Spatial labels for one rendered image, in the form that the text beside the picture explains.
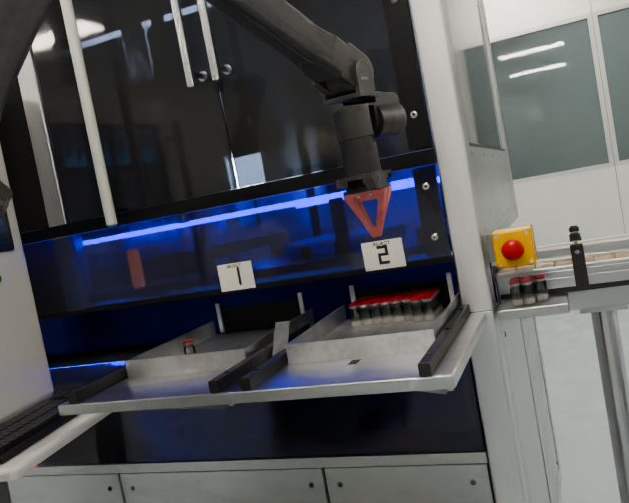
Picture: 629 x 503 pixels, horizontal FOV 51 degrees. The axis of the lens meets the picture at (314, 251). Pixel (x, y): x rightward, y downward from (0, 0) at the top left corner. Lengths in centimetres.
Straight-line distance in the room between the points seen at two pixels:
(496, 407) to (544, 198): 460
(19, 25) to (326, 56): 43
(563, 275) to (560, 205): 449
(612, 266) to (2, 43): 111
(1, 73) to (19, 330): 101
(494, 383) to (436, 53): 64
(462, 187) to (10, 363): 105
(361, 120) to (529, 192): 491
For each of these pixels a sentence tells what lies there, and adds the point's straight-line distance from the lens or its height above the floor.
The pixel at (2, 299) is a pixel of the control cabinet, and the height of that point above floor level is 106.
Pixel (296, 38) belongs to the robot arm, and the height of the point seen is 137.
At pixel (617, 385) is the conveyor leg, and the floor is 67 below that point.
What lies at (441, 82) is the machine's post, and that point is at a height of 133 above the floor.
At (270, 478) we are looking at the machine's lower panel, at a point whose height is 56.
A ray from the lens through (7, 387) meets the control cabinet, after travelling 163.
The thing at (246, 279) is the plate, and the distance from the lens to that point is 146.
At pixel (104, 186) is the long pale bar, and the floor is 127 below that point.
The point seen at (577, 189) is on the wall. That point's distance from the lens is 589.
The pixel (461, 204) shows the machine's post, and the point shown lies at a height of 109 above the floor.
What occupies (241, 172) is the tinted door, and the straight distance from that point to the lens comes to 145.
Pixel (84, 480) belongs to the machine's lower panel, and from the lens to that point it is 188.
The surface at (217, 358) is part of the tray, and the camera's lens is 123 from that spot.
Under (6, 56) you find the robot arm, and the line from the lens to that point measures 75.
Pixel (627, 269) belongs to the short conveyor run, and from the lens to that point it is 141.
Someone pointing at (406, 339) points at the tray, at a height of 90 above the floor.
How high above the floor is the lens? 114
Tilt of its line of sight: 4 degrees down
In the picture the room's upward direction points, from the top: 11 degrees counter-clockwise
